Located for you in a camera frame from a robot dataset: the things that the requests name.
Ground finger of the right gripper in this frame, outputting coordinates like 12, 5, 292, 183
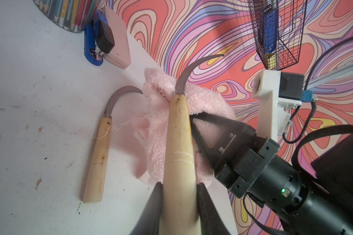
190, 112, 249, 171

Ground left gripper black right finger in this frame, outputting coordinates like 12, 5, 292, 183
197, 183, 230, 235

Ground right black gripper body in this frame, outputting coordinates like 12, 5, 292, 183
215, 136, 353, 235

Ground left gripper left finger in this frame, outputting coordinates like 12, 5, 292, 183
130, 182, 163, 235

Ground wooden handled sickle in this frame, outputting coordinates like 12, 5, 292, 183
82, 86, 142, 204
159, 54, 220, 235

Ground pink terry rag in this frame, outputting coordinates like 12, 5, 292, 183
132, 68, 235, 185

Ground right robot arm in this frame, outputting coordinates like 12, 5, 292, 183
190, 113, 353, 235

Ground yellow block in basket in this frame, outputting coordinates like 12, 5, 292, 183
266, 53, 277, 70

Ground blue tool in basket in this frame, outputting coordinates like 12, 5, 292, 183
259, 5, 278, 53

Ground pink eraser block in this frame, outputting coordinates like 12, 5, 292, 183
103, 5, 131, 69

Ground blue black stapler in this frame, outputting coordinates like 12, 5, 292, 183
84, 10, 115, 66

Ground pencil cup on table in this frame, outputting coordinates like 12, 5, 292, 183
33, 0, 106, 33

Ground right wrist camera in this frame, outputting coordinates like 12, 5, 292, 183
252, 70, 317, 141

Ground back wire basket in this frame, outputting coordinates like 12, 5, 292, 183
248, 0, 307, 71

